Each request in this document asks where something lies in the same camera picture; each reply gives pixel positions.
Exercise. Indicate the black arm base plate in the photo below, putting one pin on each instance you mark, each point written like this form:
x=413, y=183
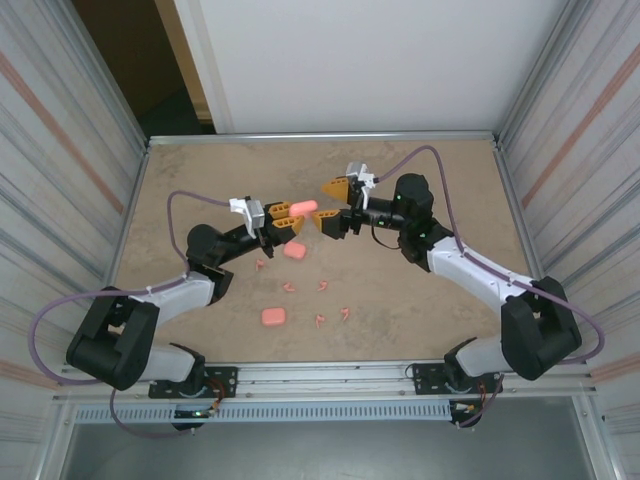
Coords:
x=425, y=380
x=225, y=382

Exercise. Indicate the aluminium mounting rail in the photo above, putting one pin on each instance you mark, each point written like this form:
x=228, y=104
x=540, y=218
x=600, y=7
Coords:
x=320, y=382

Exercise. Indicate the white door frame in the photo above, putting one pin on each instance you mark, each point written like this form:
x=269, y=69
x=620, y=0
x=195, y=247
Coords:
x=200, y=60

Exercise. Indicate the pink earbud charging case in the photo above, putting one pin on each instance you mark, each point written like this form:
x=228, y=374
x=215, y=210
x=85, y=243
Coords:
x=304, y=207
x=273, y=317
x=294, y=251

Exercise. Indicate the translucent corrugated side panel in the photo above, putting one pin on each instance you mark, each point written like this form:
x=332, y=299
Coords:
x=600, y=175
x=40, y=175

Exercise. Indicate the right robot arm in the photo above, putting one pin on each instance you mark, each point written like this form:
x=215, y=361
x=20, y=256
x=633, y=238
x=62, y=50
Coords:
x=475, y=270

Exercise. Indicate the small controller board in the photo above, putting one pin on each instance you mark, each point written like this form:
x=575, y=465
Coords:
x=465, y=410
x=192, y=414

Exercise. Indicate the grey metal sheet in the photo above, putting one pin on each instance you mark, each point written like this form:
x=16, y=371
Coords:
x=320, y=455

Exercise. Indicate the aluminium side rail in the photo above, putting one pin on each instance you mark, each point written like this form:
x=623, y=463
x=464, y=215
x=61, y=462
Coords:
x=519, y=200
x=121, y=247

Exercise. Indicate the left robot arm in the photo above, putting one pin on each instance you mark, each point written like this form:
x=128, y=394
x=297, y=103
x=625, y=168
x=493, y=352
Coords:
x=175, y=295

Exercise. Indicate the aluminium table edge rail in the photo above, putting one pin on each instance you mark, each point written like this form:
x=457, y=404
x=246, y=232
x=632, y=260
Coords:
x=170, y=140

